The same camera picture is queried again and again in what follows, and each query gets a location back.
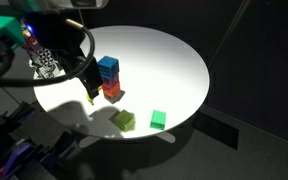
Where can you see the orange block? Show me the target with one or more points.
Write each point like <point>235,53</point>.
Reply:
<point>111,91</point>

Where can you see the yellow block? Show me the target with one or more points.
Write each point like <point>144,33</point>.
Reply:
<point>124,120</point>

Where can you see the green block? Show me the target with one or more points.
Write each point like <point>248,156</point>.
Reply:
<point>158,120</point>

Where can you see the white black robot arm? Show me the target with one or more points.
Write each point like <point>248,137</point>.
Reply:
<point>62,7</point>

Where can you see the black white patterned cube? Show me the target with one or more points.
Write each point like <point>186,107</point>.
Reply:
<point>42,58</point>

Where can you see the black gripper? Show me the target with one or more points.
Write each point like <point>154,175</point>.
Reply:
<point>64,42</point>

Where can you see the black clamp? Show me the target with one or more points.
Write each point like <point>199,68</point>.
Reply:
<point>50,157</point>

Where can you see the blue block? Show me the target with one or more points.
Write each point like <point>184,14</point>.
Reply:
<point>108,67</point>

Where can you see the grey block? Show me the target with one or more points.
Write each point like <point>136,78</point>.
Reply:
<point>113,99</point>

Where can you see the yellow banana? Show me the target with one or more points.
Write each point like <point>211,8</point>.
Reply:
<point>90,99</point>

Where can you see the purple orange clamp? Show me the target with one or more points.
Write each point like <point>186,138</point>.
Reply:
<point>16,159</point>

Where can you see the white round table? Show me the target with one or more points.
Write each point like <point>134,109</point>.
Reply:
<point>157,72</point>

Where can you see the colourful number cube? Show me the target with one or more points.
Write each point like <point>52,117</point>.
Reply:
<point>31,42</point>

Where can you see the magenta block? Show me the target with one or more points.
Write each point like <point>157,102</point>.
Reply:
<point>109,83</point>

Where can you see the small white patterned cube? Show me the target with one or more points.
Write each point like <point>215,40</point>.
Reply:
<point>46,72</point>

